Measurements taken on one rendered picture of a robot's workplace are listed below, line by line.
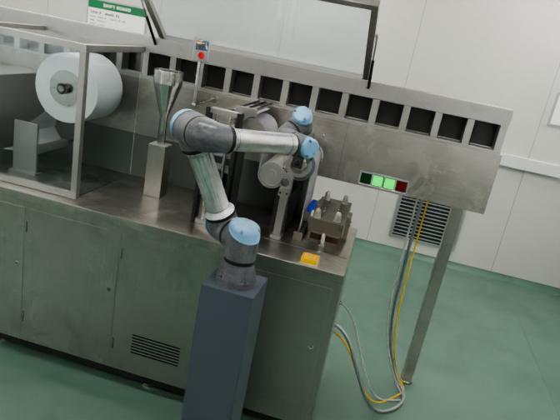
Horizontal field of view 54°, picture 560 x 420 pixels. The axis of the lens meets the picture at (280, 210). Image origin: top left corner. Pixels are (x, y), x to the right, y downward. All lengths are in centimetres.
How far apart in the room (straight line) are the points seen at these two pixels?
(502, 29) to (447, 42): 44
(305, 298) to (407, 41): 315
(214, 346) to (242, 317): 17
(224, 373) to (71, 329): 104
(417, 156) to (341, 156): 38
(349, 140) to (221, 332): 122
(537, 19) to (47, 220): 405
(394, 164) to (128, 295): 143
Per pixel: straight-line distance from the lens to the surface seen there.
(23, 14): 341
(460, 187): 282
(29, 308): 302
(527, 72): 516
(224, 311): 202
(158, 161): 278
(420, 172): 279
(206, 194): 199
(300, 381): 260
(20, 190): 279
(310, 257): 234
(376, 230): 532
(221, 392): 220
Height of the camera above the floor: 181
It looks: 18 degrees down
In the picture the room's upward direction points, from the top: 11 degrees clockwise
